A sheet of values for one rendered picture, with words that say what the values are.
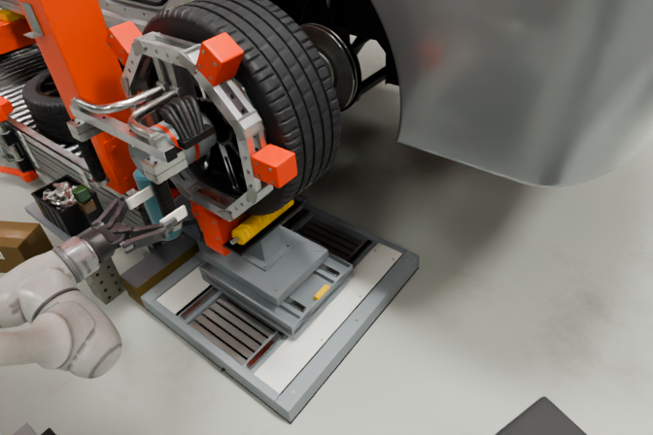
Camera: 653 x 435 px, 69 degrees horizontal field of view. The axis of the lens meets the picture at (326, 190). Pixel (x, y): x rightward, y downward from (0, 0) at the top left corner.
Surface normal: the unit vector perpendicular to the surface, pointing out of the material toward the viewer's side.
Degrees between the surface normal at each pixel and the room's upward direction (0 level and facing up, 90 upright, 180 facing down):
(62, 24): 90
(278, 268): 0
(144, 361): 0
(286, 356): 0
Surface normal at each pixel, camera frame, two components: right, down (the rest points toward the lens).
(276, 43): 0.47, -0.37
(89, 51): 0.79, 0.34
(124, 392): -0.07, -0.79
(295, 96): 0.69, -0.02
